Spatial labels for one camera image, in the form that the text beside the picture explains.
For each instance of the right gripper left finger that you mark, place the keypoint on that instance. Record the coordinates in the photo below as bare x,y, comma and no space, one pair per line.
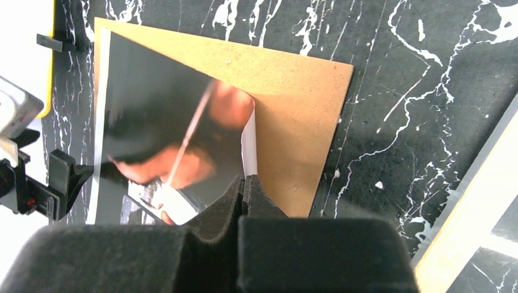
199,256

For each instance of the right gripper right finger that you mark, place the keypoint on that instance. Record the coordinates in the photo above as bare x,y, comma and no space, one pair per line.
276,253

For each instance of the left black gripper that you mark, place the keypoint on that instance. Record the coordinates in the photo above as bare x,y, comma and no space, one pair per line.
24,195

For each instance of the printed photo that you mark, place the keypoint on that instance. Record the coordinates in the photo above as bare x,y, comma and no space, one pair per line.
169,138

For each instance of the frame backing board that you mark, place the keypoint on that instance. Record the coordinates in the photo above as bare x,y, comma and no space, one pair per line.
298,101

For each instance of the wooden picture frame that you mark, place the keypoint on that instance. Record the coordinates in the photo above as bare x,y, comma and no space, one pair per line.
485,193

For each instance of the whiteboard with red writing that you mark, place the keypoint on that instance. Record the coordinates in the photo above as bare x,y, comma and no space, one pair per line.
23,61

